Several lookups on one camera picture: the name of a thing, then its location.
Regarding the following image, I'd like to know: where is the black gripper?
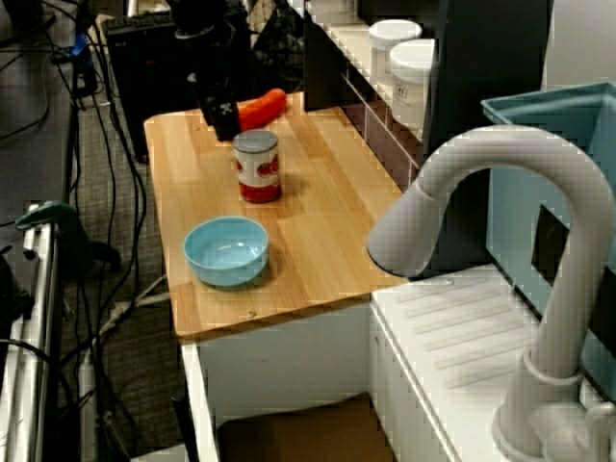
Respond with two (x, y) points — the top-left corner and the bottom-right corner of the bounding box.
(184, 33), (243, 142)

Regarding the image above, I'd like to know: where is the orange toy sausage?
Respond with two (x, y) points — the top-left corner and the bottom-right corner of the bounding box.
(238, 88), (288, 132)

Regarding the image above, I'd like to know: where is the toy tomato can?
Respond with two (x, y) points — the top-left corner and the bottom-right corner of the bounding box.
(232, 129), (283, 204)

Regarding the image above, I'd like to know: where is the light blue bowl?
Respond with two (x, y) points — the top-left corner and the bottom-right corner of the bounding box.
(183, 216), (270, 289)

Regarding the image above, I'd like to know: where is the black computer tower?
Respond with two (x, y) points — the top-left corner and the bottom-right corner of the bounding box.
(105, 2), (254, 163)

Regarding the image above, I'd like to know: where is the black keyboard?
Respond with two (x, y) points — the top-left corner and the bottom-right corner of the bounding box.
(105, 10), (179, 34)

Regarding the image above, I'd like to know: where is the blue tape piece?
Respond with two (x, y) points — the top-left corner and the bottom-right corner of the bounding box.
(70, 31), (95, 69)

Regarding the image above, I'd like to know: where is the cream shelf ledge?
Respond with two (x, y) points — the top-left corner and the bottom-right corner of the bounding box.
(326, 21), (434, 145)

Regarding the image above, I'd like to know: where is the dark tile backsplash panel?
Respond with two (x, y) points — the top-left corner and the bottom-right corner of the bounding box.
(302, 18), (424, 189)

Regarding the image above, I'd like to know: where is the green clamp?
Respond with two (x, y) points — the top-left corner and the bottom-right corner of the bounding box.
(13, 198), (95, 279)

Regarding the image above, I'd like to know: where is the white lidded jar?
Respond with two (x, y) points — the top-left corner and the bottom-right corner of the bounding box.
(369, 17), (424, 78)
(389, 37), (437, 129)

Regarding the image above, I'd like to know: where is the grey toy faucet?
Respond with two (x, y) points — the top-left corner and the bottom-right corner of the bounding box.
(366, 122), (616, 462)

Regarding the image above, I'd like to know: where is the black upright kitchen panel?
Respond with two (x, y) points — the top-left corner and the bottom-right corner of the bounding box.
(423, 0), (554, 278)

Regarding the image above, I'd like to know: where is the black device on stand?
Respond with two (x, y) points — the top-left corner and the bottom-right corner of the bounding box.
(0, 247), (36, 333)

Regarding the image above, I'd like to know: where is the teal plastic bin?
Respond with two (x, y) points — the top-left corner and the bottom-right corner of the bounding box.
(480, 80), (616, 403)

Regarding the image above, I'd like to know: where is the white toy sink basin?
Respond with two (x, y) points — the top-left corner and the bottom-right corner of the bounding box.
(180, 262), (616, 462)

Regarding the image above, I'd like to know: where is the long black floor cable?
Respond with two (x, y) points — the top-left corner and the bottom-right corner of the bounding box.
(93, 18), (149, 338)

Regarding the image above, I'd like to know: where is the white metal camera stand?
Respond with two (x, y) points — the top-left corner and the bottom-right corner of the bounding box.
(0, 204), (66, 462)

